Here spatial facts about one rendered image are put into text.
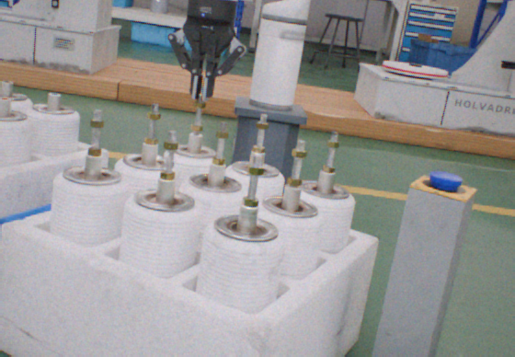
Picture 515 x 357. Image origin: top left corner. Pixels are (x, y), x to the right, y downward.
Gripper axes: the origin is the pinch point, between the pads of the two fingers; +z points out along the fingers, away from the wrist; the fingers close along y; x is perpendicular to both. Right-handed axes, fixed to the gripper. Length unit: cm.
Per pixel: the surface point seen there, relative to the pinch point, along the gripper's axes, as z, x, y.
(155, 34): 28, 403, -183
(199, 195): 11.2, -19.0, 7.9
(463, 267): 36, 46, 51
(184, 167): 12.2, -4.8, 0.4
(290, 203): 9.8, -18.3, 20.2
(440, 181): 3.4, -15.8, 37.8
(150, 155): 9.2, -12.5, -2.3
